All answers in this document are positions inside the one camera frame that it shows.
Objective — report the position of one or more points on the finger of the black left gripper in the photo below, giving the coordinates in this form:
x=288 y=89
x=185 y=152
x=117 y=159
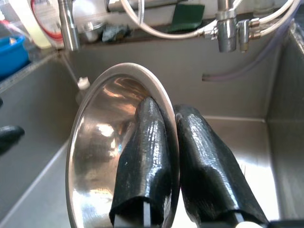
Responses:
x=10 y=136

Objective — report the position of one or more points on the green sponge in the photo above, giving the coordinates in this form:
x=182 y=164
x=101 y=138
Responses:
x=187 y=16

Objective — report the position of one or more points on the steel kitchen sink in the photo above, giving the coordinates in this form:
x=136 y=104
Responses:
x=237 y=95

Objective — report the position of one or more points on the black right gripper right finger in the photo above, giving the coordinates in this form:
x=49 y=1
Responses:
x=209 y=166

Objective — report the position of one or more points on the dish soap bottle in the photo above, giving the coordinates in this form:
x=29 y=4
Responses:
x=40 y=23

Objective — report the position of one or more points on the blue plastic basket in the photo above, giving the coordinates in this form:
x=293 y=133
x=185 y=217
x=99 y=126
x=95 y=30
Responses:
x=12 y=54

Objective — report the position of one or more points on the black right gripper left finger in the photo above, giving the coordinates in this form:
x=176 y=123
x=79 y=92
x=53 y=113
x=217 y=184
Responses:
x=145 y=154

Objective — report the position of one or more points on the small steel bowl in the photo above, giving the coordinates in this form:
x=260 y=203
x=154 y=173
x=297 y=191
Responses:
x=99 y=142

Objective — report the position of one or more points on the grey scrubber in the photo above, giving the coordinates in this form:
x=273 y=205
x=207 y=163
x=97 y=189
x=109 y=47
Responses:
x=115 y=32

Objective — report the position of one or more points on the steel tap with valve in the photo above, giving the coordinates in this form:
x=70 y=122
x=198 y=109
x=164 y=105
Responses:
x=226 y=31

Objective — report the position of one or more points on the tall steel faucet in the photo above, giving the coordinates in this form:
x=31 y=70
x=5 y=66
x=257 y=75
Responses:
x=69 y=26

